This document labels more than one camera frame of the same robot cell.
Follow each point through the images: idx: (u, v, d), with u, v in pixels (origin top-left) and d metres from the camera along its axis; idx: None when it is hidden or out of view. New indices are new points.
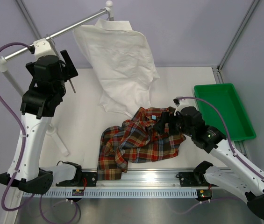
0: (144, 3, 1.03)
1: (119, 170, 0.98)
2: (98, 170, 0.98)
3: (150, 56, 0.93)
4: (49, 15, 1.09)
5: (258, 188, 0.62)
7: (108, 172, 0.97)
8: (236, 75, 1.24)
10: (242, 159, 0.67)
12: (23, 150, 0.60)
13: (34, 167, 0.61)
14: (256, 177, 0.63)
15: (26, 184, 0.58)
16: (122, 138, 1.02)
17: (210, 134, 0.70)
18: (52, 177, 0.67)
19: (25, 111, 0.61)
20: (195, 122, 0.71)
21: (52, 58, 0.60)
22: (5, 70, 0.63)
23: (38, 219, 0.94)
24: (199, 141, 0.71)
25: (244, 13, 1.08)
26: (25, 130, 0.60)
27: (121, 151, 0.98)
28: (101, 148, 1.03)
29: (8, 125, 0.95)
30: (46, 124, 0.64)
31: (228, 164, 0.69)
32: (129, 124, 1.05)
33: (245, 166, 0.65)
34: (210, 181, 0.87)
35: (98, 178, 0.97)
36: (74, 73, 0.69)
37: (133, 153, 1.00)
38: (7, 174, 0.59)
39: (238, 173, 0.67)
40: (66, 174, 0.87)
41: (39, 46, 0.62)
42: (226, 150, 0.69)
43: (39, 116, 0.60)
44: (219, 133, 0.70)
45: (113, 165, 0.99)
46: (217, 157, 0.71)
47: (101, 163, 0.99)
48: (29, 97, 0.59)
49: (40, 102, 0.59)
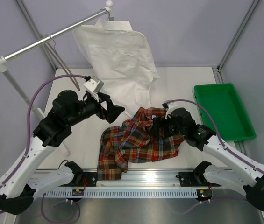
0: (144, 3, 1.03)
1: (119, 170, 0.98)
2: (98, 170, 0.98)
3: (150, 56, 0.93)
4: (50, 15, 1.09)
5: (251, 178, 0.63)
7: (108, 172, 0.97)
8: (235, 75, 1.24)
10: (232, 151, 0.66)
12: (17, 168, 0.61)
13: (20, 185, 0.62)
14: (247, 167, 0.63)
15: (4, 201, 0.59)
16: (122, 138, 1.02)
17: (200, 131, 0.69)
18: (31, 199, 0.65)
19: (36, 135, 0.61)
20: (186, 122, 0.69)
21: (72, 95, 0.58)
22: (5, 70, 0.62)
23: (37, 219, 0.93)
24: (190, 140, 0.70)
25: (243, 14, 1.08)
26: (27, 152, 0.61)
27: (121, 151, 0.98)
28: (101, 148, 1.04)
29: (9, 124, 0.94)
30: (50, 152, 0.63)
31: (219, 157, 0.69)
32: (129, 124, 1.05)
33: (236, 158, 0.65)
34: (210, 181, 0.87)
35: (98, 178, 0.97)
36: (110, 119, 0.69)
37: (133, 153, 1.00)
38: None
39: (230, 165, 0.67)
40: (60, 182, 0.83)
41: (90, 83, 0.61)
42: (216, 144, 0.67)
43: (45, 144, 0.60)
44: (209, 131, 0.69)
45: (113, 165, 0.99)
46: (209, 152, 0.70)
47: (100, 163, 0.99)
48: (44, 125, 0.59)
49: (52, 134, 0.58)
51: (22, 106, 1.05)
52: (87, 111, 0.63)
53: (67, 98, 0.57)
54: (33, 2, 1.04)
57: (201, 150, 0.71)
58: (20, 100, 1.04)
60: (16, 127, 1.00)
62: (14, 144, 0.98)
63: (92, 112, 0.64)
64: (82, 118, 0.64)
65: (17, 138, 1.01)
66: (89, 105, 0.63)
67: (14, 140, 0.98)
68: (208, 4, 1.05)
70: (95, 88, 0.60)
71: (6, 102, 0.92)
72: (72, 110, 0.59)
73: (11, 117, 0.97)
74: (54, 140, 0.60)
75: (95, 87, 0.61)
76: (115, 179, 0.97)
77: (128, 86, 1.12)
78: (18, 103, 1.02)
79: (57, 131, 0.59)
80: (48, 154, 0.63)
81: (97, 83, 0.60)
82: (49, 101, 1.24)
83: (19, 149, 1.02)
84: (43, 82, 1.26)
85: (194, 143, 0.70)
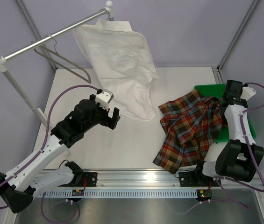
0: (144, 3, 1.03)
1: (177, 165, 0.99)
2: (158, 155, 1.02)
3: (150, 57, 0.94)
4: (50, 16, 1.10)
5: (234, 137, 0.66)
7: (166, 162, 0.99)
8: (235, 75, 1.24)
10: (242, 120, 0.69)
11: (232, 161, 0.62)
12: (31, 161, 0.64)
13: (30, 179, 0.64)
14: (239, 132, 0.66)
15: (14, 192, 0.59)
16: (203, 122, 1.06)
17: (236, 98, 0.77)
18: (32, 198, 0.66)
19: (53, 133, 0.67)
20: (232, 87, 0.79)
21: (89, 103, 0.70)
22: (5, 70, 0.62)
23: (37, 219, 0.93)
24: (223, 98, 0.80)
25: (243, 14, 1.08)
26: (43, 147, 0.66)
27: (209, 140, 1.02)
28: (167, 135, 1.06)
29: (10, 124, 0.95)
30: (61, 151, 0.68)
31: (229, 122, 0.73)
32: (204, 107, 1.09)
33: (238, 123, 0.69)
34: (204, 173, 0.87)
35: (155, 161, 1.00)
36: (112, 126, 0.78)
37: (204, 144, 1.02)
38: (3, 176, 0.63)
39: (230, 127, 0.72)
40: (60, 182, 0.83)
41: (103, 94, 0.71)
42: (239, 110, 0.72)
43: (61, 142, 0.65)
44: (243, 102, 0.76)
45: (174, 158, 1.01)
46: (227, 115, 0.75)
47: (163, 150, 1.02)
48: (61, 127, 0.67)
49: (68, 135, 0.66)
51: (22, 106, 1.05)
52: (97, 118, 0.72)
53: (87, 105, 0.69)
54: (34, 3, 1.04)
57: (224, 113, 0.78)
58: (20, 100, 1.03)
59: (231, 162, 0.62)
60: (16, 127, 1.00)
62: (14, 144, 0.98)
63: (100, 118, 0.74)
64: (93, 125, 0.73)
65: (17, 138, 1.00)
66: (100, 113, 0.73)
67: (14, 140, 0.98)
68: (208, 4, 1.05)
70: (109, 100, 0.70)
71: (6, 102, 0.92)
72: (88, 116, 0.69)
73: (12, 117, 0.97)
74: (68, 141, 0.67)
75: (108, 97, 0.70)
76: (170, 171, 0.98)
77: (128, 85, 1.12)
78: (18, 103, 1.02)
79: (72, 133, 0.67)
80: (58, 155, 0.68)
81: (111, 95, 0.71)
82: (49, 101, 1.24)
83: (18, 150, 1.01)
84: (42, 83, 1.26)
85: (222, 103, 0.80)
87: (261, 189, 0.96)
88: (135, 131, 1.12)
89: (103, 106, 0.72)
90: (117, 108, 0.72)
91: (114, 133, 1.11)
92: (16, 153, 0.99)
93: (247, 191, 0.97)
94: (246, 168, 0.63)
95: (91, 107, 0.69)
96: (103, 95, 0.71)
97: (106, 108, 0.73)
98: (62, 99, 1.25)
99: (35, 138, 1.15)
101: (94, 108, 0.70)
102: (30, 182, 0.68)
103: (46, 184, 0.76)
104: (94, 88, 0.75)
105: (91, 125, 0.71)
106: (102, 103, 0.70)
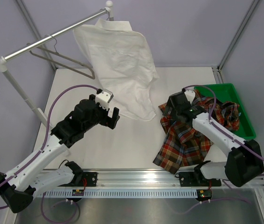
0: (144, 3, 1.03)
1: (177, 165, 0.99)
2: (158, 155, 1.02)
3: (150, 57, 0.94)
4: (50, 16, 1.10)
5: (228, 147, 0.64)
7: (166, 162, 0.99)
8: (236, 75, 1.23)
10: (217, 127, 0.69)
11: (243, 169, 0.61)
12: (31, 161, 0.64)
13: (30, 179, 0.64)
14: (227, 138, 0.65)
15: (14, 192, 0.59)
16: None
17: (192, 109, 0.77)
18: (32, 198, 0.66)
19: (53, 133, 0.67)
20: None
21: (89, 103, 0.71)
22: (5, 70, 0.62)
23: (37, 219, 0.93)
24: (183, 116, 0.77)
25: (243, 14, 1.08)
26: (43, 147, 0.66)
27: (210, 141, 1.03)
28: (167, 135, 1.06)
29: (10, 124, 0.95)
30: (62, 151, 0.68)
31: (208, 134, 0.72)
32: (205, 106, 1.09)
33: (218, 131, 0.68)
34: (207, 178, 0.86)
35: (155, 161, 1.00)
36: (111, 125, 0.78)
37: (205, 144, 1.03)
38: (3, 175, 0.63)
39: (214, 139, 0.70)
40: (60, 182, 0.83)
41: (103, 94, 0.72)
42: (203, 119, 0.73)
43: (61, 141, 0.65)
44: (200, 109, 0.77)
45: (174, 158, 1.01)
46: (199, 128, 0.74)
47: (163, 150, 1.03)
48: (61, 127, 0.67)
49: (68, 135, 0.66)
51: (22, 106, 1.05)
52: (96, 117, 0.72)
53: (86, 105, 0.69)
54: (34, 3, 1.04)
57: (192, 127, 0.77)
58: (20, 100, 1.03)
59: (244, 169, 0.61)
60: (16, 127, 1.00)
62: (14, 144, 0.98)
63: (100, 118, 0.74)
64: (92, 126, 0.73)
65: (17, 138, 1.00)
66: (99, 113, 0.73)
67: (14, 140, 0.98)
68: (208, 4, 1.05)
70: (109, 100, 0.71)
71: (5, 102, 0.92)
72: (87, 116, 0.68)
73: (12, 116, 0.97)
74: (69, 141, 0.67)
75: (108, 97, 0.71)
76: (170, 171, 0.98)
77: (128, 85, 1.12)
78: (18, 103, 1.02)
79: (72, 133, 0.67)
80: (58, 155, 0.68)
81: (110, 95, 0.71)
82: (49, 101, 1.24)
83: (19, 149, 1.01)
84: (43, 83, 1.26)
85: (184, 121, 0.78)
87: (261, 189, 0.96)
88: (135, 131, 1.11)
89: (103, 106, 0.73)
90: (117, 108, 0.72)
91: (114, 133, 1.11)
92: (16, 153, 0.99)
93: (247, 191, 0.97)
94: (255, 162, 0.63)
95: (90, 107, 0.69)
96: (103, 95, 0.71)
97: (106, 108, 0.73)
98: (62, 98, 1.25)
99: (35, 138, 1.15)
101: (94, 108, 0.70)
102: (30, 182, 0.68)
103: (46, 184, 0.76)
104: (95, 88, 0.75)
105: (90, 125, 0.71)
106: (102, 102, 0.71)
